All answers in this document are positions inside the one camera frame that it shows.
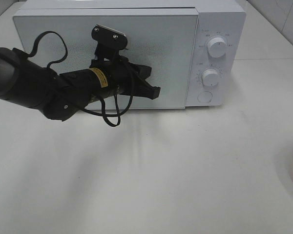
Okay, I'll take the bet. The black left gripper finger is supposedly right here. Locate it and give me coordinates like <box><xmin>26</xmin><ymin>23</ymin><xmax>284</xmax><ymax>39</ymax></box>
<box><xmin>130</xmin><ymin>63</ymin><xmax>152</xmax><ymax>79</ymax></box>
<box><xmin>134</xmin><ymin>80</ymin><xmax>161</xmax><ymax>99</ymax></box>

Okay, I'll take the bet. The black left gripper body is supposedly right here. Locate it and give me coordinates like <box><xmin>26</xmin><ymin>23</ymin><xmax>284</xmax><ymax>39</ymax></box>
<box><xmin>61</xmin><ymin>45</ymin><xmax>146</xmax><ymax>100</ymax></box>

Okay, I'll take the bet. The white round door button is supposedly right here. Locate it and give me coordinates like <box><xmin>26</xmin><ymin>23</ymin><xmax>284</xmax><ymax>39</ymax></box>
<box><xmin>197</xmin><ymin>91</ymin><xmax>213</xmax><ymax>103</ymax></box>

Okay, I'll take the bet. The white timer knob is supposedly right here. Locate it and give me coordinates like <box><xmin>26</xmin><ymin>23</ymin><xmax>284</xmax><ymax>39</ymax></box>
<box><xmin>201</xmin><ymin>69</ymin><xmax>220</xmax><ymax>87</ymax></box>

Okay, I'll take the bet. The white microwave door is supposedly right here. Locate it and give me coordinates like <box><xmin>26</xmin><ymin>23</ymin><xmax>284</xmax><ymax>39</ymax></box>
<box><xmin>13</xmin><ymin>15</ymin><xmax>197</xmax><ymax>109</ymax></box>

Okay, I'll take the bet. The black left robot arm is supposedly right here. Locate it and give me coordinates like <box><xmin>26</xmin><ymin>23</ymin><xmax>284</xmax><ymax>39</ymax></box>
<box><xmin>0</xmin><ymin>47</ymin><xmax>160</xmax><ymax>122</ymax></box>

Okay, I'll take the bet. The white microwave oven body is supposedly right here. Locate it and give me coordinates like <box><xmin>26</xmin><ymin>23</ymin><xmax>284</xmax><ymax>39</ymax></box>
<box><xmin>13</xmin><ymin>0</ymin><xmax>246</xmax><ymax>108</ymax></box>

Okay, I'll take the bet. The upper white power knob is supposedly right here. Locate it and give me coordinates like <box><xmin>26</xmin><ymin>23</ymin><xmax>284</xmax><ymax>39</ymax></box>
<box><xmin>207</xmin><ymin>36</ymin><xmax>227</xmax><ymax>58</ymax></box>

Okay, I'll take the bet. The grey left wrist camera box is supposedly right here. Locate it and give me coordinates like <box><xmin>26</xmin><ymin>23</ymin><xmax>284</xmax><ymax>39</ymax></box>
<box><xmin>91</xmin><ymin>24</ymin><xmax>128</xmax><ymax>51</ymax></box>

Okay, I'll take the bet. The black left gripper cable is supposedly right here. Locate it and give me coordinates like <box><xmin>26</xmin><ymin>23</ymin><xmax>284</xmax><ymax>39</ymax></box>
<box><xmin>25</xmin><ymin>31</ymin><xmax>135</xmax><ymax>128</ymax></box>

